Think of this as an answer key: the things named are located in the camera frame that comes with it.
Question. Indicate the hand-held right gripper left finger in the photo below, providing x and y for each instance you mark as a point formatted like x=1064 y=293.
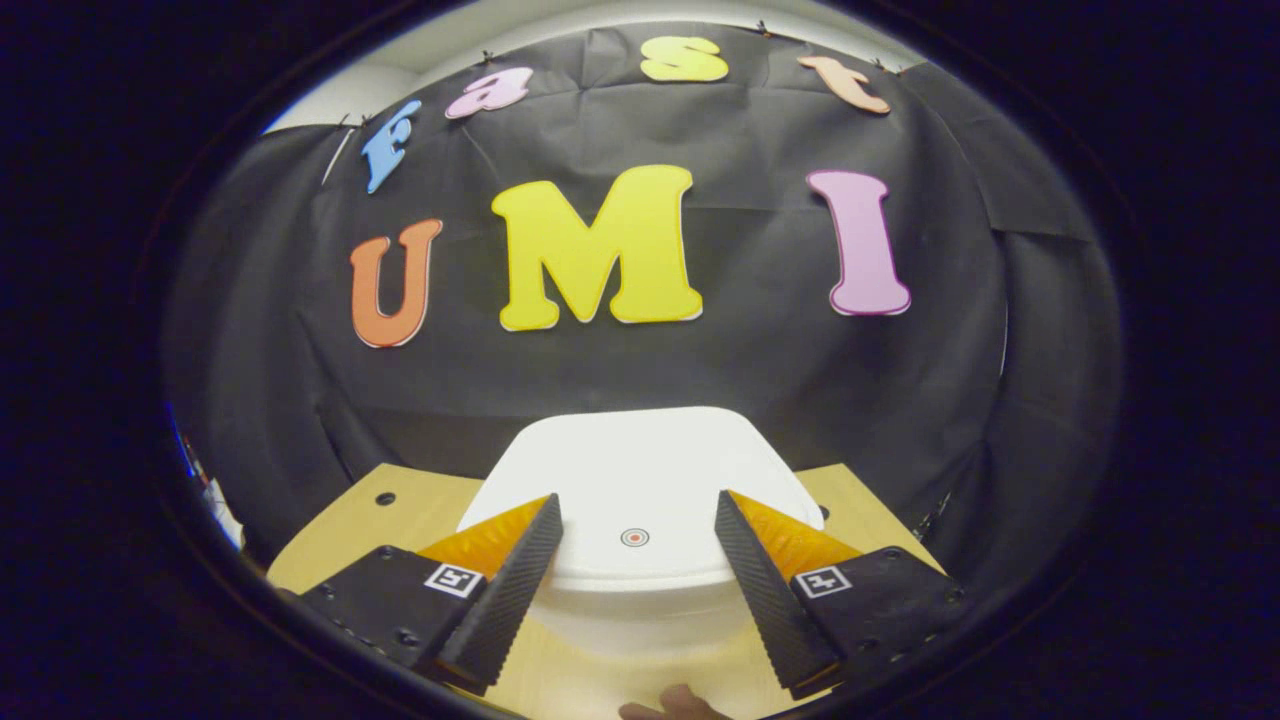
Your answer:
x=510 y=595

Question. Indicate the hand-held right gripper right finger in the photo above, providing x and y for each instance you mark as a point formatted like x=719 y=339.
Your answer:
x=765 y=600

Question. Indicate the white desktop garbage bin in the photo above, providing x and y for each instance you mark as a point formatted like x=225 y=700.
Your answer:
x=640 y=470

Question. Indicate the wooden desktop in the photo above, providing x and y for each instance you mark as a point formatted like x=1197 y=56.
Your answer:
x=430 y=500

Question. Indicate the white paper clutter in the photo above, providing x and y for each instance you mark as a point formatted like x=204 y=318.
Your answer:
x=225 y=515

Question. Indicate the computer monitor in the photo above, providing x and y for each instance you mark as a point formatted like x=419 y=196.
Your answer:
x=182 y=445

